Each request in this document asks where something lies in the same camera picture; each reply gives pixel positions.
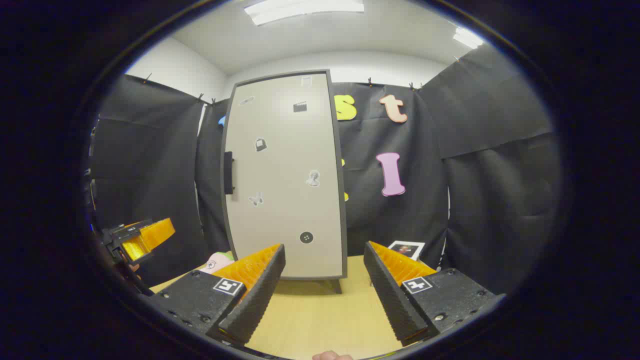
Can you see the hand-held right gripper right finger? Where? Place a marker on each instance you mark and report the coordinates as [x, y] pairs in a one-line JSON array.
[[390, 295]]

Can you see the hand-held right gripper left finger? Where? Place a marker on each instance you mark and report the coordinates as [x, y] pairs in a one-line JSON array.
[[260, 295]]

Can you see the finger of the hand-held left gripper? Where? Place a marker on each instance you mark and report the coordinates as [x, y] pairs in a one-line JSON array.
[[135, 248], [157, 233]]

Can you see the beige cabinet door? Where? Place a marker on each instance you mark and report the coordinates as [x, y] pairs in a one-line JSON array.
[[285, 200]]

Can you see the pink plush toy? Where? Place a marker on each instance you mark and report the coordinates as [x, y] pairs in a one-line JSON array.
[[218, 261]]

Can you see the black backdrop cloth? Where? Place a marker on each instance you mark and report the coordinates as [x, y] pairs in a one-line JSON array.
[[490, 200]]

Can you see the long ceiling light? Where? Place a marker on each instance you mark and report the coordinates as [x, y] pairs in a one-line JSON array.
[[305, 10]]

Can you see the small ceiling light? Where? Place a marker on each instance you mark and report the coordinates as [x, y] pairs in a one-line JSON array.
[[467, 38]]

